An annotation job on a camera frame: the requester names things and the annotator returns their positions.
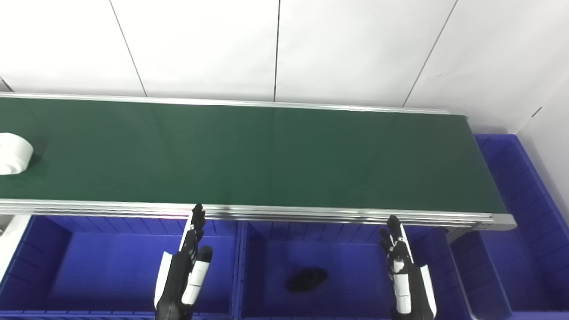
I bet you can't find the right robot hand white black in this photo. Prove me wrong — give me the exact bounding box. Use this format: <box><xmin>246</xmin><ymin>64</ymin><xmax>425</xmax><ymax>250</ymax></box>
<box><xmin>379</xmin><ymin>215</ymin><xmax>437</xmax><ymax>320</ymax></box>

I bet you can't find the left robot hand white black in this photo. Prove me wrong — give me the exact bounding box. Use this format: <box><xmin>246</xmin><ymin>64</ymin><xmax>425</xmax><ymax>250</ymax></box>
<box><xmin>153</xmin><ymin>204</ymin><xmax>214</xmax><ymax>320</ymax></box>

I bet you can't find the white cylindrical part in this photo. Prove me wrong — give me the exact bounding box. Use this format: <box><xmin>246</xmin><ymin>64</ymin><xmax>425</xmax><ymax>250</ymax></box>
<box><xmin>0</xmin><ymin>132</ymin><xmax>34</xmax><ymax>176</ymax></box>

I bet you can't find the blue plastic bin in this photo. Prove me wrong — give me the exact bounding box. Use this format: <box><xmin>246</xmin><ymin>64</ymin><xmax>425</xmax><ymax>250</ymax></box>
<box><xmin>0</xmin><ymin>216</ymin><xmax>241</xmax><ymax>320</ymax></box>
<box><xmin>448</xmin><ymin>133</ymin><xmax>569</xmax><ymax>320</ymax></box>
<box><xmin>235</xmin><ymin>221</ymin><xmax>474</xmax><ymax>320</ymax></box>

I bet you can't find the black part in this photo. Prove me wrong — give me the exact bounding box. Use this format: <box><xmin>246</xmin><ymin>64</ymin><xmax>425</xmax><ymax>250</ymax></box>
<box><xmin>285</xmin><ymin>267</ymin><xmax>329</xmax><ymax>293</ymax></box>

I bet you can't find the green conveyor belt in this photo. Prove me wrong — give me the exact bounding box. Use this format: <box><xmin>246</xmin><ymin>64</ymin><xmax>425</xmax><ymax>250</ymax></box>
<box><xmin>0</xmin><ymin>92</ymin><xmax>517</xmax><ymax>232</ymax></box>
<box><xmin>0</xmin><ymin>97</ymin><xmax>508</xmax><ymax>214</ymax></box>

